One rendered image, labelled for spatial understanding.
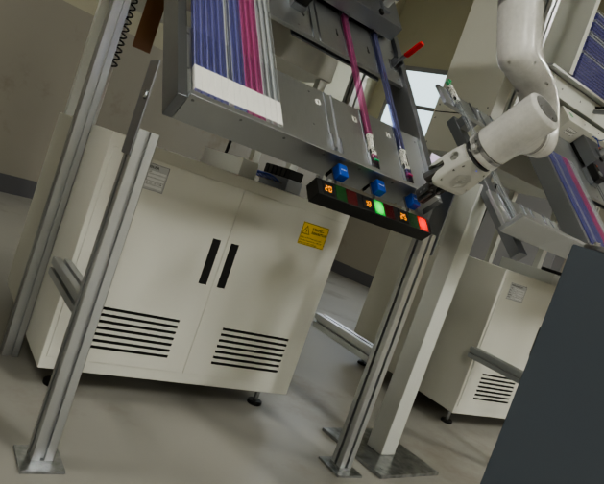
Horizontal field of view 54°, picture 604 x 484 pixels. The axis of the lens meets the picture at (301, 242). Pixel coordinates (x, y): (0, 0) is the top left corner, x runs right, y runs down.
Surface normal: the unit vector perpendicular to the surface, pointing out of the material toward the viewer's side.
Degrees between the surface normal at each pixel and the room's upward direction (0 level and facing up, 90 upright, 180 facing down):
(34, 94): 90
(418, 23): 90
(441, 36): 90
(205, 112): 138
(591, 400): 90
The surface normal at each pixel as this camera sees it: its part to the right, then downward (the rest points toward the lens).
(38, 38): 0.69, 0.29
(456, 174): 0.05, 0.83
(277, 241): 0.51, 0.25
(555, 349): -0.64, -0.17
